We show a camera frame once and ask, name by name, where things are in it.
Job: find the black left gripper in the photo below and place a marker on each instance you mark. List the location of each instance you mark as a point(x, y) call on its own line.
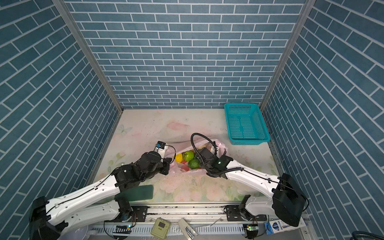
point(167, 161)

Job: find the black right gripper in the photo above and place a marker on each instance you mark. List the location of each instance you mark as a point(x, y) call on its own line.
point(202, 164)

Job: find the pink plastic bag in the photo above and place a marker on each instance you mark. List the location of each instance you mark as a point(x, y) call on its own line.
point(179, 148)

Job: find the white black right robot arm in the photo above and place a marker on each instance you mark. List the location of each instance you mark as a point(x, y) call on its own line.
point(282, 195)

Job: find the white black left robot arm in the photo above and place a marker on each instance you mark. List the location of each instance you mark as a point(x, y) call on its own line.
point(98, 202)

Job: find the yellow lemon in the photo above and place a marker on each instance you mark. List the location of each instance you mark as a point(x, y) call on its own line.
point(179, 158)

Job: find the green apple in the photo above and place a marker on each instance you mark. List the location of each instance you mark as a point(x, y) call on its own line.
point(188, 155)

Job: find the teal plastic basket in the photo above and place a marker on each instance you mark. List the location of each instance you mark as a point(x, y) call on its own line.
point(245, 124)

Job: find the green timer device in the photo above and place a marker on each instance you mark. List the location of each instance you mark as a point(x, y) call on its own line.
point(160, 229)

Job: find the grey remote device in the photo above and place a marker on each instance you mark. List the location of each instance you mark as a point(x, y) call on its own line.
point(187, 230)

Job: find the white blue box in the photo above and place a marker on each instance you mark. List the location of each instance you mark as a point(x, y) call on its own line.
point(279, 226)

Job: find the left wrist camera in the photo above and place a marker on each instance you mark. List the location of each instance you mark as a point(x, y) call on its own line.
point(161, 148)

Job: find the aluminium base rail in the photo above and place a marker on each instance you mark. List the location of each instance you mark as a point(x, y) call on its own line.
point(205, 219)

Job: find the aluminium corner post left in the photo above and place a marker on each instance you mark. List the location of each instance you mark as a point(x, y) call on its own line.
point(76, 32)

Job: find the aluminium corner post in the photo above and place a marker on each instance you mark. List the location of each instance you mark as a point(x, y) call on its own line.
point(304, 14)
point(76, 32)

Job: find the aluminium corner post right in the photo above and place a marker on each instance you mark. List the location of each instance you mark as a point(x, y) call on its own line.
point(304, 14)

